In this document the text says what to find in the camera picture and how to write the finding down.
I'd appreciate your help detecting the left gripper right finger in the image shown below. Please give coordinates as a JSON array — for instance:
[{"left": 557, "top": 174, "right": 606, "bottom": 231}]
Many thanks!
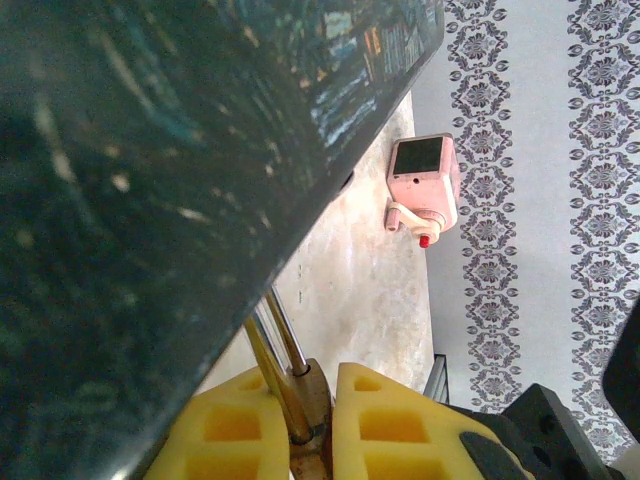
[{"left": 332, "top": 362, "right": 526, "bottom": 480}]

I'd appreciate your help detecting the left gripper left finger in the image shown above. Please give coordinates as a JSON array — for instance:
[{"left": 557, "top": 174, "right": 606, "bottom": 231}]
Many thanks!
[{"left": 142, "top": 367, "right": 292, "bottom": 480}]

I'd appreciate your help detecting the small brass padlock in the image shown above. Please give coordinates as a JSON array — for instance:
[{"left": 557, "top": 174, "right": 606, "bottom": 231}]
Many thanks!
[{"left": 242, "top": 285, "right": 335, "bottom": 480}]

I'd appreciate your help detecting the starry night tin box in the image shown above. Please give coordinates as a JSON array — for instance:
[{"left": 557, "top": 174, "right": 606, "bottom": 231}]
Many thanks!
[{"left": 0, "top": 0, "right": 446, "bottom": 480}]

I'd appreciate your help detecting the pink pencil sharpener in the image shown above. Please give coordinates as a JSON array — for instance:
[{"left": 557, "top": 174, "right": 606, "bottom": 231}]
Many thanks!
[{"left": 383, "top": 132, "right": 462, "bottom": 250}]

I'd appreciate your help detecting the aluminium side rail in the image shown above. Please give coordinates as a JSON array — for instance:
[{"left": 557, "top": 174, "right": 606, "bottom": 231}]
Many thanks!
[{"left": 423, "top": 352, "right": 452, "bottom": 404}]

